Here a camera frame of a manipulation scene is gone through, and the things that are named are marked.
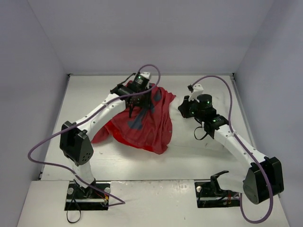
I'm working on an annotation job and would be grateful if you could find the black cable loop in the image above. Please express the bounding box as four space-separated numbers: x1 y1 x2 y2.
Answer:
65 198 81 226

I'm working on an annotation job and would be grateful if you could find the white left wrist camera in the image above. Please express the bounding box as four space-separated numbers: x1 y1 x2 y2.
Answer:
139 72 152 80

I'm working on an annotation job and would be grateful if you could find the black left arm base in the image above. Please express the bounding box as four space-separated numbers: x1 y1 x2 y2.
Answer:
64 182 109 211

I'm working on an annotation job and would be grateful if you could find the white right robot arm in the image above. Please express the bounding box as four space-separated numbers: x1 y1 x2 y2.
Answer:
178 94 284 204

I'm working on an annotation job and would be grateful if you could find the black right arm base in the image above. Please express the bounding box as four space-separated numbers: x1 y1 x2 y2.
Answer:
194 171 240 208

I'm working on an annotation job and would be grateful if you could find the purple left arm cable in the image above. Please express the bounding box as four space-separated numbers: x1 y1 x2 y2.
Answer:
27 63 161 207

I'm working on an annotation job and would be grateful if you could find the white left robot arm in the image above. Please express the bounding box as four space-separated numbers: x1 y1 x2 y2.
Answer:
60 72 152 188

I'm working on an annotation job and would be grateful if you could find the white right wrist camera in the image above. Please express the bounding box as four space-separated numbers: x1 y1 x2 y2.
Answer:
187 83 204 101

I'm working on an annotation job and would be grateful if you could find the red printed pillowcase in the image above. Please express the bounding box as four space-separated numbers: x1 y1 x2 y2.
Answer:
91 87 176 154

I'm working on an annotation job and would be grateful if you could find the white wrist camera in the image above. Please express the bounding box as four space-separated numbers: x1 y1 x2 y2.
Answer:
187 83 204 101
139 72 152 80

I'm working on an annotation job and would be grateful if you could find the white pillow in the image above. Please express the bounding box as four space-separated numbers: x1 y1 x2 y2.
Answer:
168 96 224 151

